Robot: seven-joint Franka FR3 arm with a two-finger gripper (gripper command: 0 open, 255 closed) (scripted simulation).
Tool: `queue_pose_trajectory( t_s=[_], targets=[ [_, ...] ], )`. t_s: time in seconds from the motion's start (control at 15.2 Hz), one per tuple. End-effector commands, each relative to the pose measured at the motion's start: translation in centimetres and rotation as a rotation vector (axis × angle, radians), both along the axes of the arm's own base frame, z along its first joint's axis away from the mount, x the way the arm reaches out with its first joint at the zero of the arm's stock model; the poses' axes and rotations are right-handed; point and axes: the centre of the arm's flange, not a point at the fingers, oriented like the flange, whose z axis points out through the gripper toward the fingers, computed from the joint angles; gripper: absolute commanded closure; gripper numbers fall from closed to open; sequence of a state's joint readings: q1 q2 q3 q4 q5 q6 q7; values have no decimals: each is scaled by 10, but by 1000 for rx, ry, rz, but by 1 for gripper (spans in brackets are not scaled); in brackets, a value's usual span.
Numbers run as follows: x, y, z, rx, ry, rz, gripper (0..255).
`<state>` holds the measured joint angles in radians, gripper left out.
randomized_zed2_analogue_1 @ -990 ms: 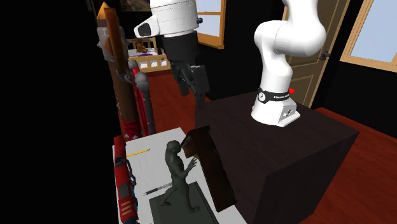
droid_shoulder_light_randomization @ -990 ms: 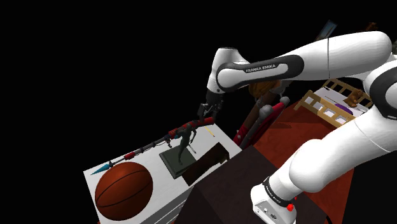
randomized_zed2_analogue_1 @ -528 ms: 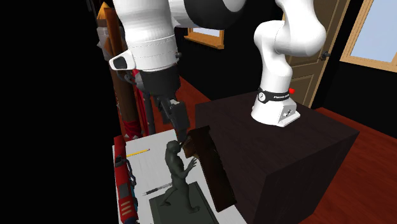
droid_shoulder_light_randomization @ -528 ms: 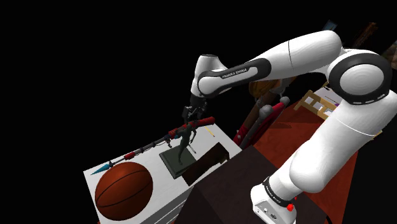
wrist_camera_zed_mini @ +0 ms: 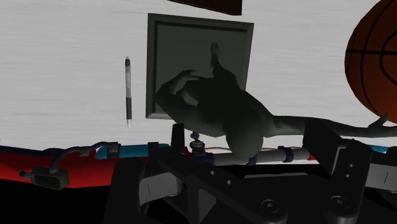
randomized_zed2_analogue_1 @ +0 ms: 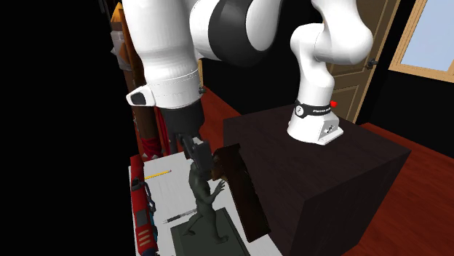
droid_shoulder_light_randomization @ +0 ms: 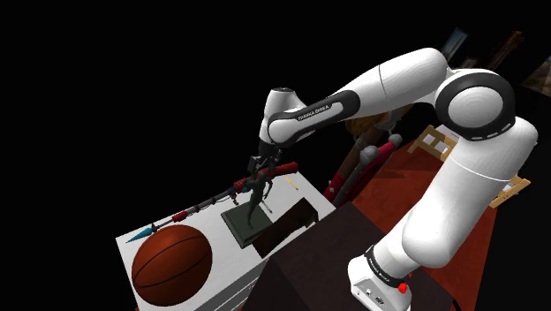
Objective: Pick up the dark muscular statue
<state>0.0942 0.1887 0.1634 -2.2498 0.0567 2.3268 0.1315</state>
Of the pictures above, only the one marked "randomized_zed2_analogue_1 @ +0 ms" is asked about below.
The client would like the brown door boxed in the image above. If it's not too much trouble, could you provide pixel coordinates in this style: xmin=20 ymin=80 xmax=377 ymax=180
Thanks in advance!
xmin=325 ymin=0 xmax=402 ymax=124

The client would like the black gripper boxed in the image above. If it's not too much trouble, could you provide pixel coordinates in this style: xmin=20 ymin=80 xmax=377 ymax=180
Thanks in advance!
xmin=159 ymin=99 xmax=215 ymax=177

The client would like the long red bag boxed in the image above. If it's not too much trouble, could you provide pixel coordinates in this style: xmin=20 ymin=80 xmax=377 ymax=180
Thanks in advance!
xmin=129 ymin=153 xmax=159 ymax=256

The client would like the window with wooden frame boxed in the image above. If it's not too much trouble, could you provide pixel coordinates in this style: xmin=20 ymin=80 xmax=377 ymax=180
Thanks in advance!
xmin=388 ymin=0 xmax=454 ymax=84

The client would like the grey pen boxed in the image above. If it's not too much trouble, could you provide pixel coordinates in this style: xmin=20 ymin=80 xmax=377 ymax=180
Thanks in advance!
xmin=162 ymin=208 xmax=198 ymax=225

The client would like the dark robot stand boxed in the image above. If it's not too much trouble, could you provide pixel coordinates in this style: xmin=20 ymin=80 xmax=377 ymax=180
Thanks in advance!
xmin=222 ymin=104 xmax=413 ymax=256

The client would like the brown stand with clothes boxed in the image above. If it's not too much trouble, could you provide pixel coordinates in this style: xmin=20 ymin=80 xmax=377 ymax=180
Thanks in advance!
xmin=105 ymin=0 xmax=172 ymax=161

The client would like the grey figure on flat base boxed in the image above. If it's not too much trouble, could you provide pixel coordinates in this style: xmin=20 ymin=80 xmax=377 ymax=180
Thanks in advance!
xmin=170 ymin=161 xmax=251 ymax=256

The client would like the dark brown wooden board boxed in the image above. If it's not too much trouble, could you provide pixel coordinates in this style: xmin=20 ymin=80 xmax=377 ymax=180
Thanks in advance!
xmin=212 ymin=143 xmax=273 ymax=244

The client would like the yellow pencil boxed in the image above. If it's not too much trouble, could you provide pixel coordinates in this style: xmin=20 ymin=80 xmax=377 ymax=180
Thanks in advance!
xmin=144 ymin=169 xmax=173 ymax=180

